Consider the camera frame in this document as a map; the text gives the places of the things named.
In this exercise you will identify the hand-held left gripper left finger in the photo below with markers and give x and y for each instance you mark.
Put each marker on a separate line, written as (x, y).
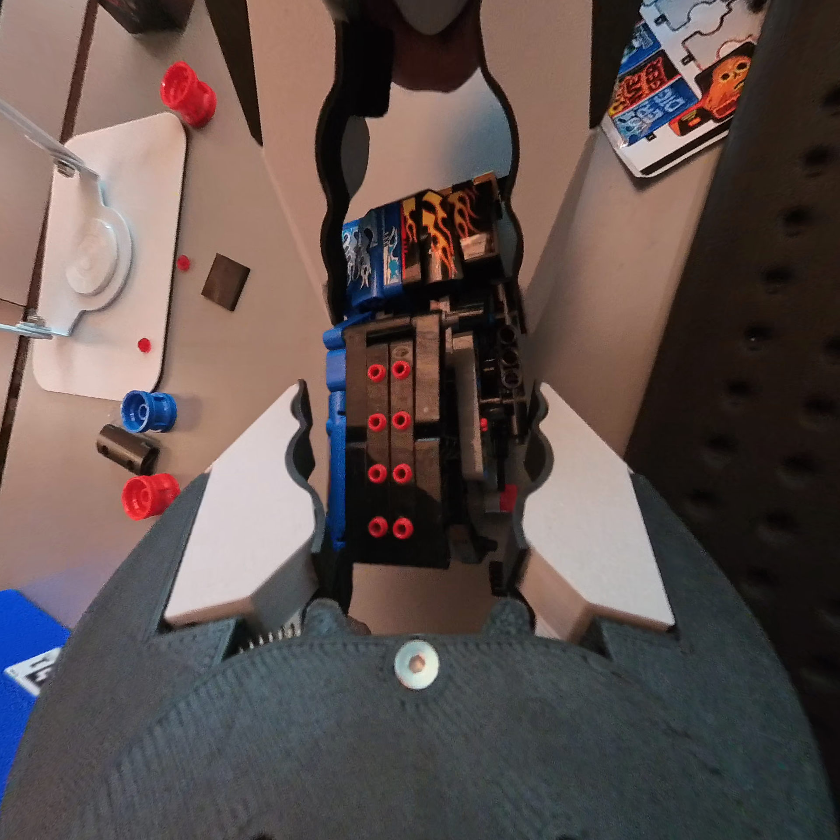
(243, 525)

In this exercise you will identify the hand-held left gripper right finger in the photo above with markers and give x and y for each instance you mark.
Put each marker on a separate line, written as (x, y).
(590, 525)

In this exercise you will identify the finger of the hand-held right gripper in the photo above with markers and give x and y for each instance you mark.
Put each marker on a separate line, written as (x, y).
(289, 98)
(551, 98)

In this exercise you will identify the black blue brick truck model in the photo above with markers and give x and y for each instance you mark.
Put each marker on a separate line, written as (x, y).
(420, 426)

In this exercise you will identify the person's right hand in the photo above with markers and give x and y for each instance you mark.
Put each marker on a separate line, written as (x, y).
(433, 65)

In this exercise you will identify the red wheel hub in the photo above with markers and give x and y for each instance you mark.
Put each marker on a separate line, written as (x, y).
(187, 92)
(149, 495)

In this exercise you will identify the monster truck set box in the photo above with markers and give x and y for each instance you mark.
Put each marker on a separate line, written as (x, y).
(141, 13)

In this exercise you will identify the sticker sheet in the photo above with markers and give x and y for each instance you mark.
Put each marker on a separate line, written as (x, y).
(676, 98)

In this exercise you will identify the black connector block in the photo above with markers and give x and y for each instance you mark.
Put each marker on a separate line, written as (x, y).
(128, 449)

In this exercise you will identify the blue wheel hub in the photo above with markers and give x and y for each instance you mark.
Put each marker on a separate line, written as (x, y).
(149, 411)

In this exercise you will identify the white book stand base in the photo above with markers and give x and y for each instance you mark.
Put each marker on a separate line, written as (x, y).
(151, 197)

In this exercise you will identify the black square plate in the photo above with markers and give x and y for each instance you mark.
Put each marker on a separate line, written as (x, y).
(226, 281)

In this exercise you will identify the black dotted mat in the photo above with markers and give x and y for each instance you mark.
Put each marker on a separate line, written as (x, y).
(754, 394)

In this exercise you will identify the blue bin with tag label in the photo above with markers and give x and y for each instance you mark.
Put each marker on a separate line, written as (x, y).
(26, 630)

